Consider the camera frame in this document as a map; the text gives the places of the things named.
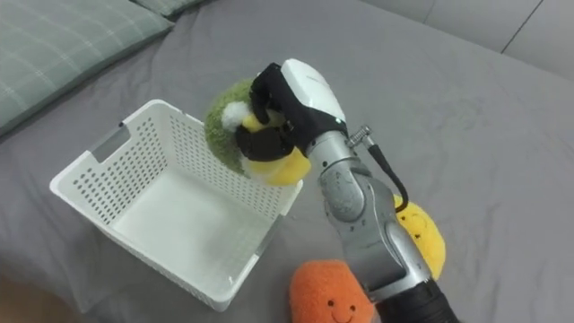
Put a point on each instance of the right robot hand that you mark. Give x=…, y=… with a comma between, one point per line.
x=309, y=96

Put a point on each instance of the green yellow fruit soft toy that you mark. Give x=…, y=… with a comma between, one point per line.
x=222, y=134

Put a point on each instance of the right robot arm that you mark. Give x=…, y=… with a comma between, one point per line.
x=367, y=224

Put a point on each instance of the grey bed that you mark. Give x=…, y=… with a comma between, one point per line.
x=403, y=89

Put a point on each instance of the green plaid pillow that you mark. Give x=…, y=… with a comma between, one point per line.
x=170, y=5
x=67, y=45

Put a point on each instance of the white perforated plastic basket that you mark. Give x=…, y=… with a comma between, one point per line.
x=179, y=224

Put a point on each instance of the orange fruit soft toy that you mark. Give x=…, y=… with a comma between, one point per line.
x=323, y=291

